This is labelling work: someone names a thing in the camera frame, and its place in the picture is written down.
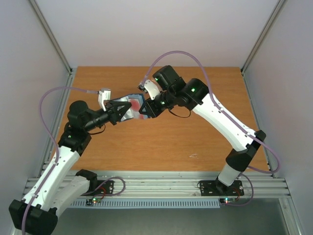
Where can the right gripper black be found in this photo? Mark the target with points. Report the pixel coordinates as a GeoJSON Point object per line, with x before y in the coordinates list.
{"type": "Point", "coordinates": [153, 107]}

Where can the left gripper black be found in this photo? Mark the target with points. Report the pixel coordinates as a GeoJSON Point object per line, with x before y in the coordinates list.
{"type": "Point", "coordinates": [114, 113]}

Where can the blue card holder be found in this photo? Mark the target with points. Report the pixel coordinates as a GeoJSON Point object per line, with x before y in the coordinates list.
{"type": "Point", "coordinates": [130, 114]}

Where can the white card red circle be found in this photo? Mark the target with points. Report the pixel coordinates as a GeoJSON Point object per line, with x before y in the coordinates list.
{"type": "Point", "coordinates": [135, 105]}

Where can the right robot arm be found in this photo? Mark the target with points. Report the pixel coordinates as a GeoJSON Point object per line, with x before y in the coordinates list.
{"type": "Point", "coordinates": [169, 90]}

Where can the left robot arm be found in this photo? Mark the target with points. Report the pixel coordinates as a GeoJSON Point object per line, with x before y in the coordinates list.
{"type": "Point", "coordinates": [39, 210]}

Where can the left circuit board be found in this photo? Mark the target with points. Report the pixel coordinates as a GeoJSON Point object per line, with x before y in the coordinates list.
{"type": "Point", "coordinates": [93, 201]}

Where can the circuit board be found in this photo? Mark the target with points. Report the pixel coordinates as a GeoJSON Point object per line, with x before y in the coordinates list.
{"type": "Point", "coordinates": [93, 201]}
{"type": "Point", "coordinates": [228, 200]}

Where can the right circuit board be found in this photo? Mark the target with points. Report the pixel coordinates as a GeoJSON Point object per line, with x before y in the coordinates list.
{"type": "Point", "coordinates": [228, 200]}

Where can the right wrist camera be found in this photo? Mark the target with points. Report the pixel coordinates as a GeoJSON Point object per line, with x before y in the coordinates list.
{"type": "Point", "coordinates": [150, 89]}

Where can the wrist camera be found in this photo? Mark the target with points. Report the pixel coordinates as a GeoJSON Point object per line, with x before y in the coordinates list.
{"type": "Point", "coordinates": [104, 95]}
{"type": "Point", "coordinates": [150, 89]}

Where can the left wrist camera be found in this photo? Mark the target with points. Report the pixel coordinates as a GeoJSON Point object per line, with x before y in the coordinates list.
{"type": "Point", "coordinates": [104, 95]}

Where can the aluminium rail frame front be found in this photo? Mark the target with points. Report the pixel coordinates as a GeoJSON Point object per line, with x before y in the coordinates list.
{"type": "Point", "coordinates": [184, 184]}

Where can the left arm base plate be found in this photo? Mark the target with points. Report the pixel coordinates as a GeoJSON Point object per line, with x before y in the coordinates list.
{"type": "Point", "coordinates": [107, 187]}

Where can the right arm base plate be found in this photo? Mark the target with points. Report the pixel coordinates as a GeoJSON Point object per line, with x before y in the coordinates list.
{"type": "Point", "coordinates": [213, 188]}

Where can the right rear aluminium post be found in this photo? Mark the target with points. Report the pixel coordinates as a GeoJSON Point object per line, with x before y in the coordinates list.
{"type": "Point", "coordinates": [263, 34]}

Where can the aluminium post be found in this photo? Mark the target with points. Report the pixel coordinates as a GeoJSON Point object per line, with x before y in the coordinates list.
{"type": "Point", "coordinates": [263, 34]}
{"type": "Point", "coordinates": [50, 35]}

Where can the blue slotted cable duct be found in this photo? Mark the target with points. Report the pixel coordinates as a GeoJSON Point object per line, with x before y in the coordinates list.
{"type": "Point", "coordinates": [147, 204]}

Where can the left rear aluminium post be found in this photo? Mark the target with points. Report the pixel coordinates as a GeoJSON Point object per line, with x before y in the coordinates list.
{"type": "Point", "coordinates": [50, 35]}

